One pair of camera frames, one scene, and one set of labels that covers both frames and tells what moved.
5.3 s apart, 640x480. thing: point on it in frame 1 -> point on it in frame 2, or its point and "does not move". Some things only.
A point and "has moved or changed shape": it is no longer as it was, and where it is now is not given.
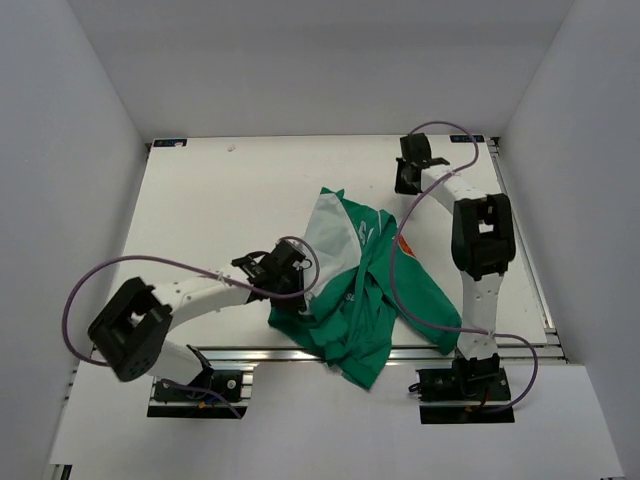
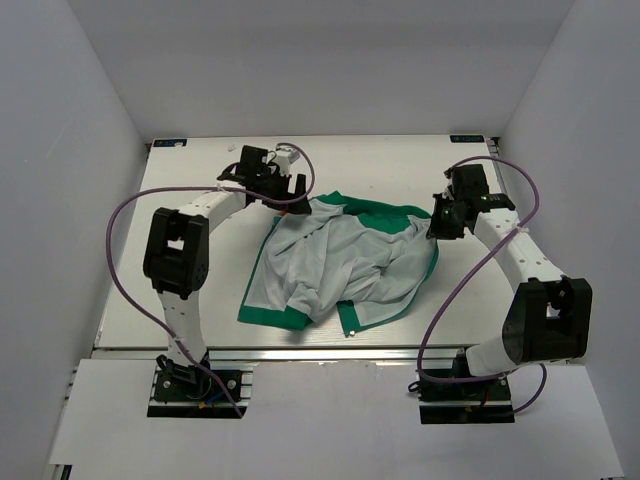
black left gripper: x=288 y=302 -> x=297 y=209
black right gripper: x=400 y=186 -> x=437 y=230
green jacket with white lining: x=360 y=276 has moved or changed shape
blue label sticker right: x=466 y=138 does not move
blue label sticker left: x=170 y=143 does not move
